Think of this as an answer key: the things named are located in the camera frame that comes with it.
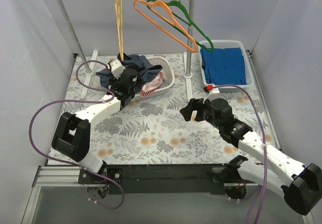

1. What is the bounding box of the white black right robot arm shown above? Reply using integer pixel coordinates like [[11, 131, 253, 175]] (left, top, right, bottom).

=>
[[180, 98, 321, 215]]

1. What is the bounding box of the orange clothes hanger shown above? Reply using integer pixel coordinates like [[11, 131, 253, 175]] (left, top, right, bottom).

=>
[[133, 0, 199, 53]]

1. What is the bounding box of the white rectangular basket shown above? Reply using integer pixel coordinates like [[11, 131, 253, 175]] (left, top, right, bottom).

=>
[[198, 40, 255, 93]]

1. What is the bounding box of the navy blue tank top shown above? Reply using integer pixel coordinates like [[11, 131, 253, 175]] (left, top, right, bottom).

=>
[[96, 53, 163, 93]]

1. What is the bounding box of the aluminium frame rail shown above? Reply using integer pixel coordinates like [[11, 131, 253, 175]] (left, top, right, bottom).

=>
[[21, 165, 84, 224]]

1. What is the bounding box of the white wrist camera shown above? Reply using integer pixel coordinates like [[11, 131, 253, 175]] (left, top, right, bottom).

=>
[[109, 59, 125, 79], [203, 84, 220, 102]]

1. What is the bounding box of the white oval laundry basket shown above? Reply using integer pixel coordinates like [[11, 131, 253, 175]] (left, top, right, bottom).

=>
[[131, 56, 175, 102]]

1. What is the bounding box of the silver clothes rack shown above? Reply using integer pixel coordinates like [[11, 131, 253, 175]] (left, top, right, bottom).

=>
[[52, 0, 197, 101]]

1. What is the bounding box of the red white striped garment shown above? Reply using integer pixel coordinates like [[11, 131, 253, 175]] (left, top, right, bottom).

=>
[[140, 72, 168, 98]]

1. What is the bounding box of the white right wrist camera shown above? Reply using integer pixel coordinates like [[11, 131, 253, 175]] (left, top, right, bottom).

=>
[[203, 84, 220, 102]]

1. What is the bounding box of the blue folded cloth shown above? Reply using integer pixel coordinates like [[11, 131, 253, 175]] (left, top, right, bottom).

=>
[[200, 48, 247, 85]]

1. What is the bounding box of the floral table mat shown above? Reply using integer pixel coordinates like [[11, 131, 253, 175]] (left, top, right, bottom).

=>
[[46, 53, 279, 166]]

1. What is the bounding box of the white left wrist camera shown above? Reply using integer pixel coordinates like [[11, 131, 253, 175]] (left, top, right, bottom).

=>
[[109, 59, 125, 79]]

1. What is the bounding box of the yellow clothes hanger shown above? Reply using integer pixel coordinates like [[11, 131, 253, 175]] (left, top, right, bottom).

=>
[[114, 0, 124, 61]]

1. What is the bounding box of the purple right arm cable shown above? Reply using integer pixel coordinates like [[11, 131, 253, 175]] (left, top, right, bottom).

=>
[[212, 84, 268, 224]]

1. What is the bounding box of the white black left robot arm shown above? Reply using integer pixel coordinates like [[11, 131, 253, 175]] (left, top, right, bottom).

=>
[[51, 68, 138, 184]]

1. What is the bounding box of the green clothes hanger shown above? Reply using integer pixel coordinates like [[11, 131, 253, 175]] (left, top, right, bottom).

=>
[[146, 0, 215, 53]]

